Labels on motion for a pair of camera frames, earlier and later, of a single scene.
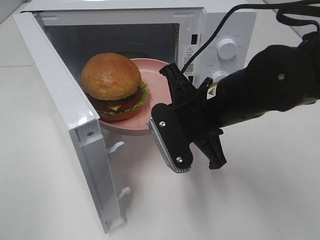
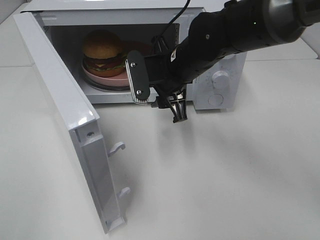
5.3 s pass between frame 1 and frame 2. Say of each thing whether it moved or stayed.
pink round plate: moved
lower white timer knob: stayed
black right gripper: moved
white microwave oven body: stayed
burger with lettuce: moved
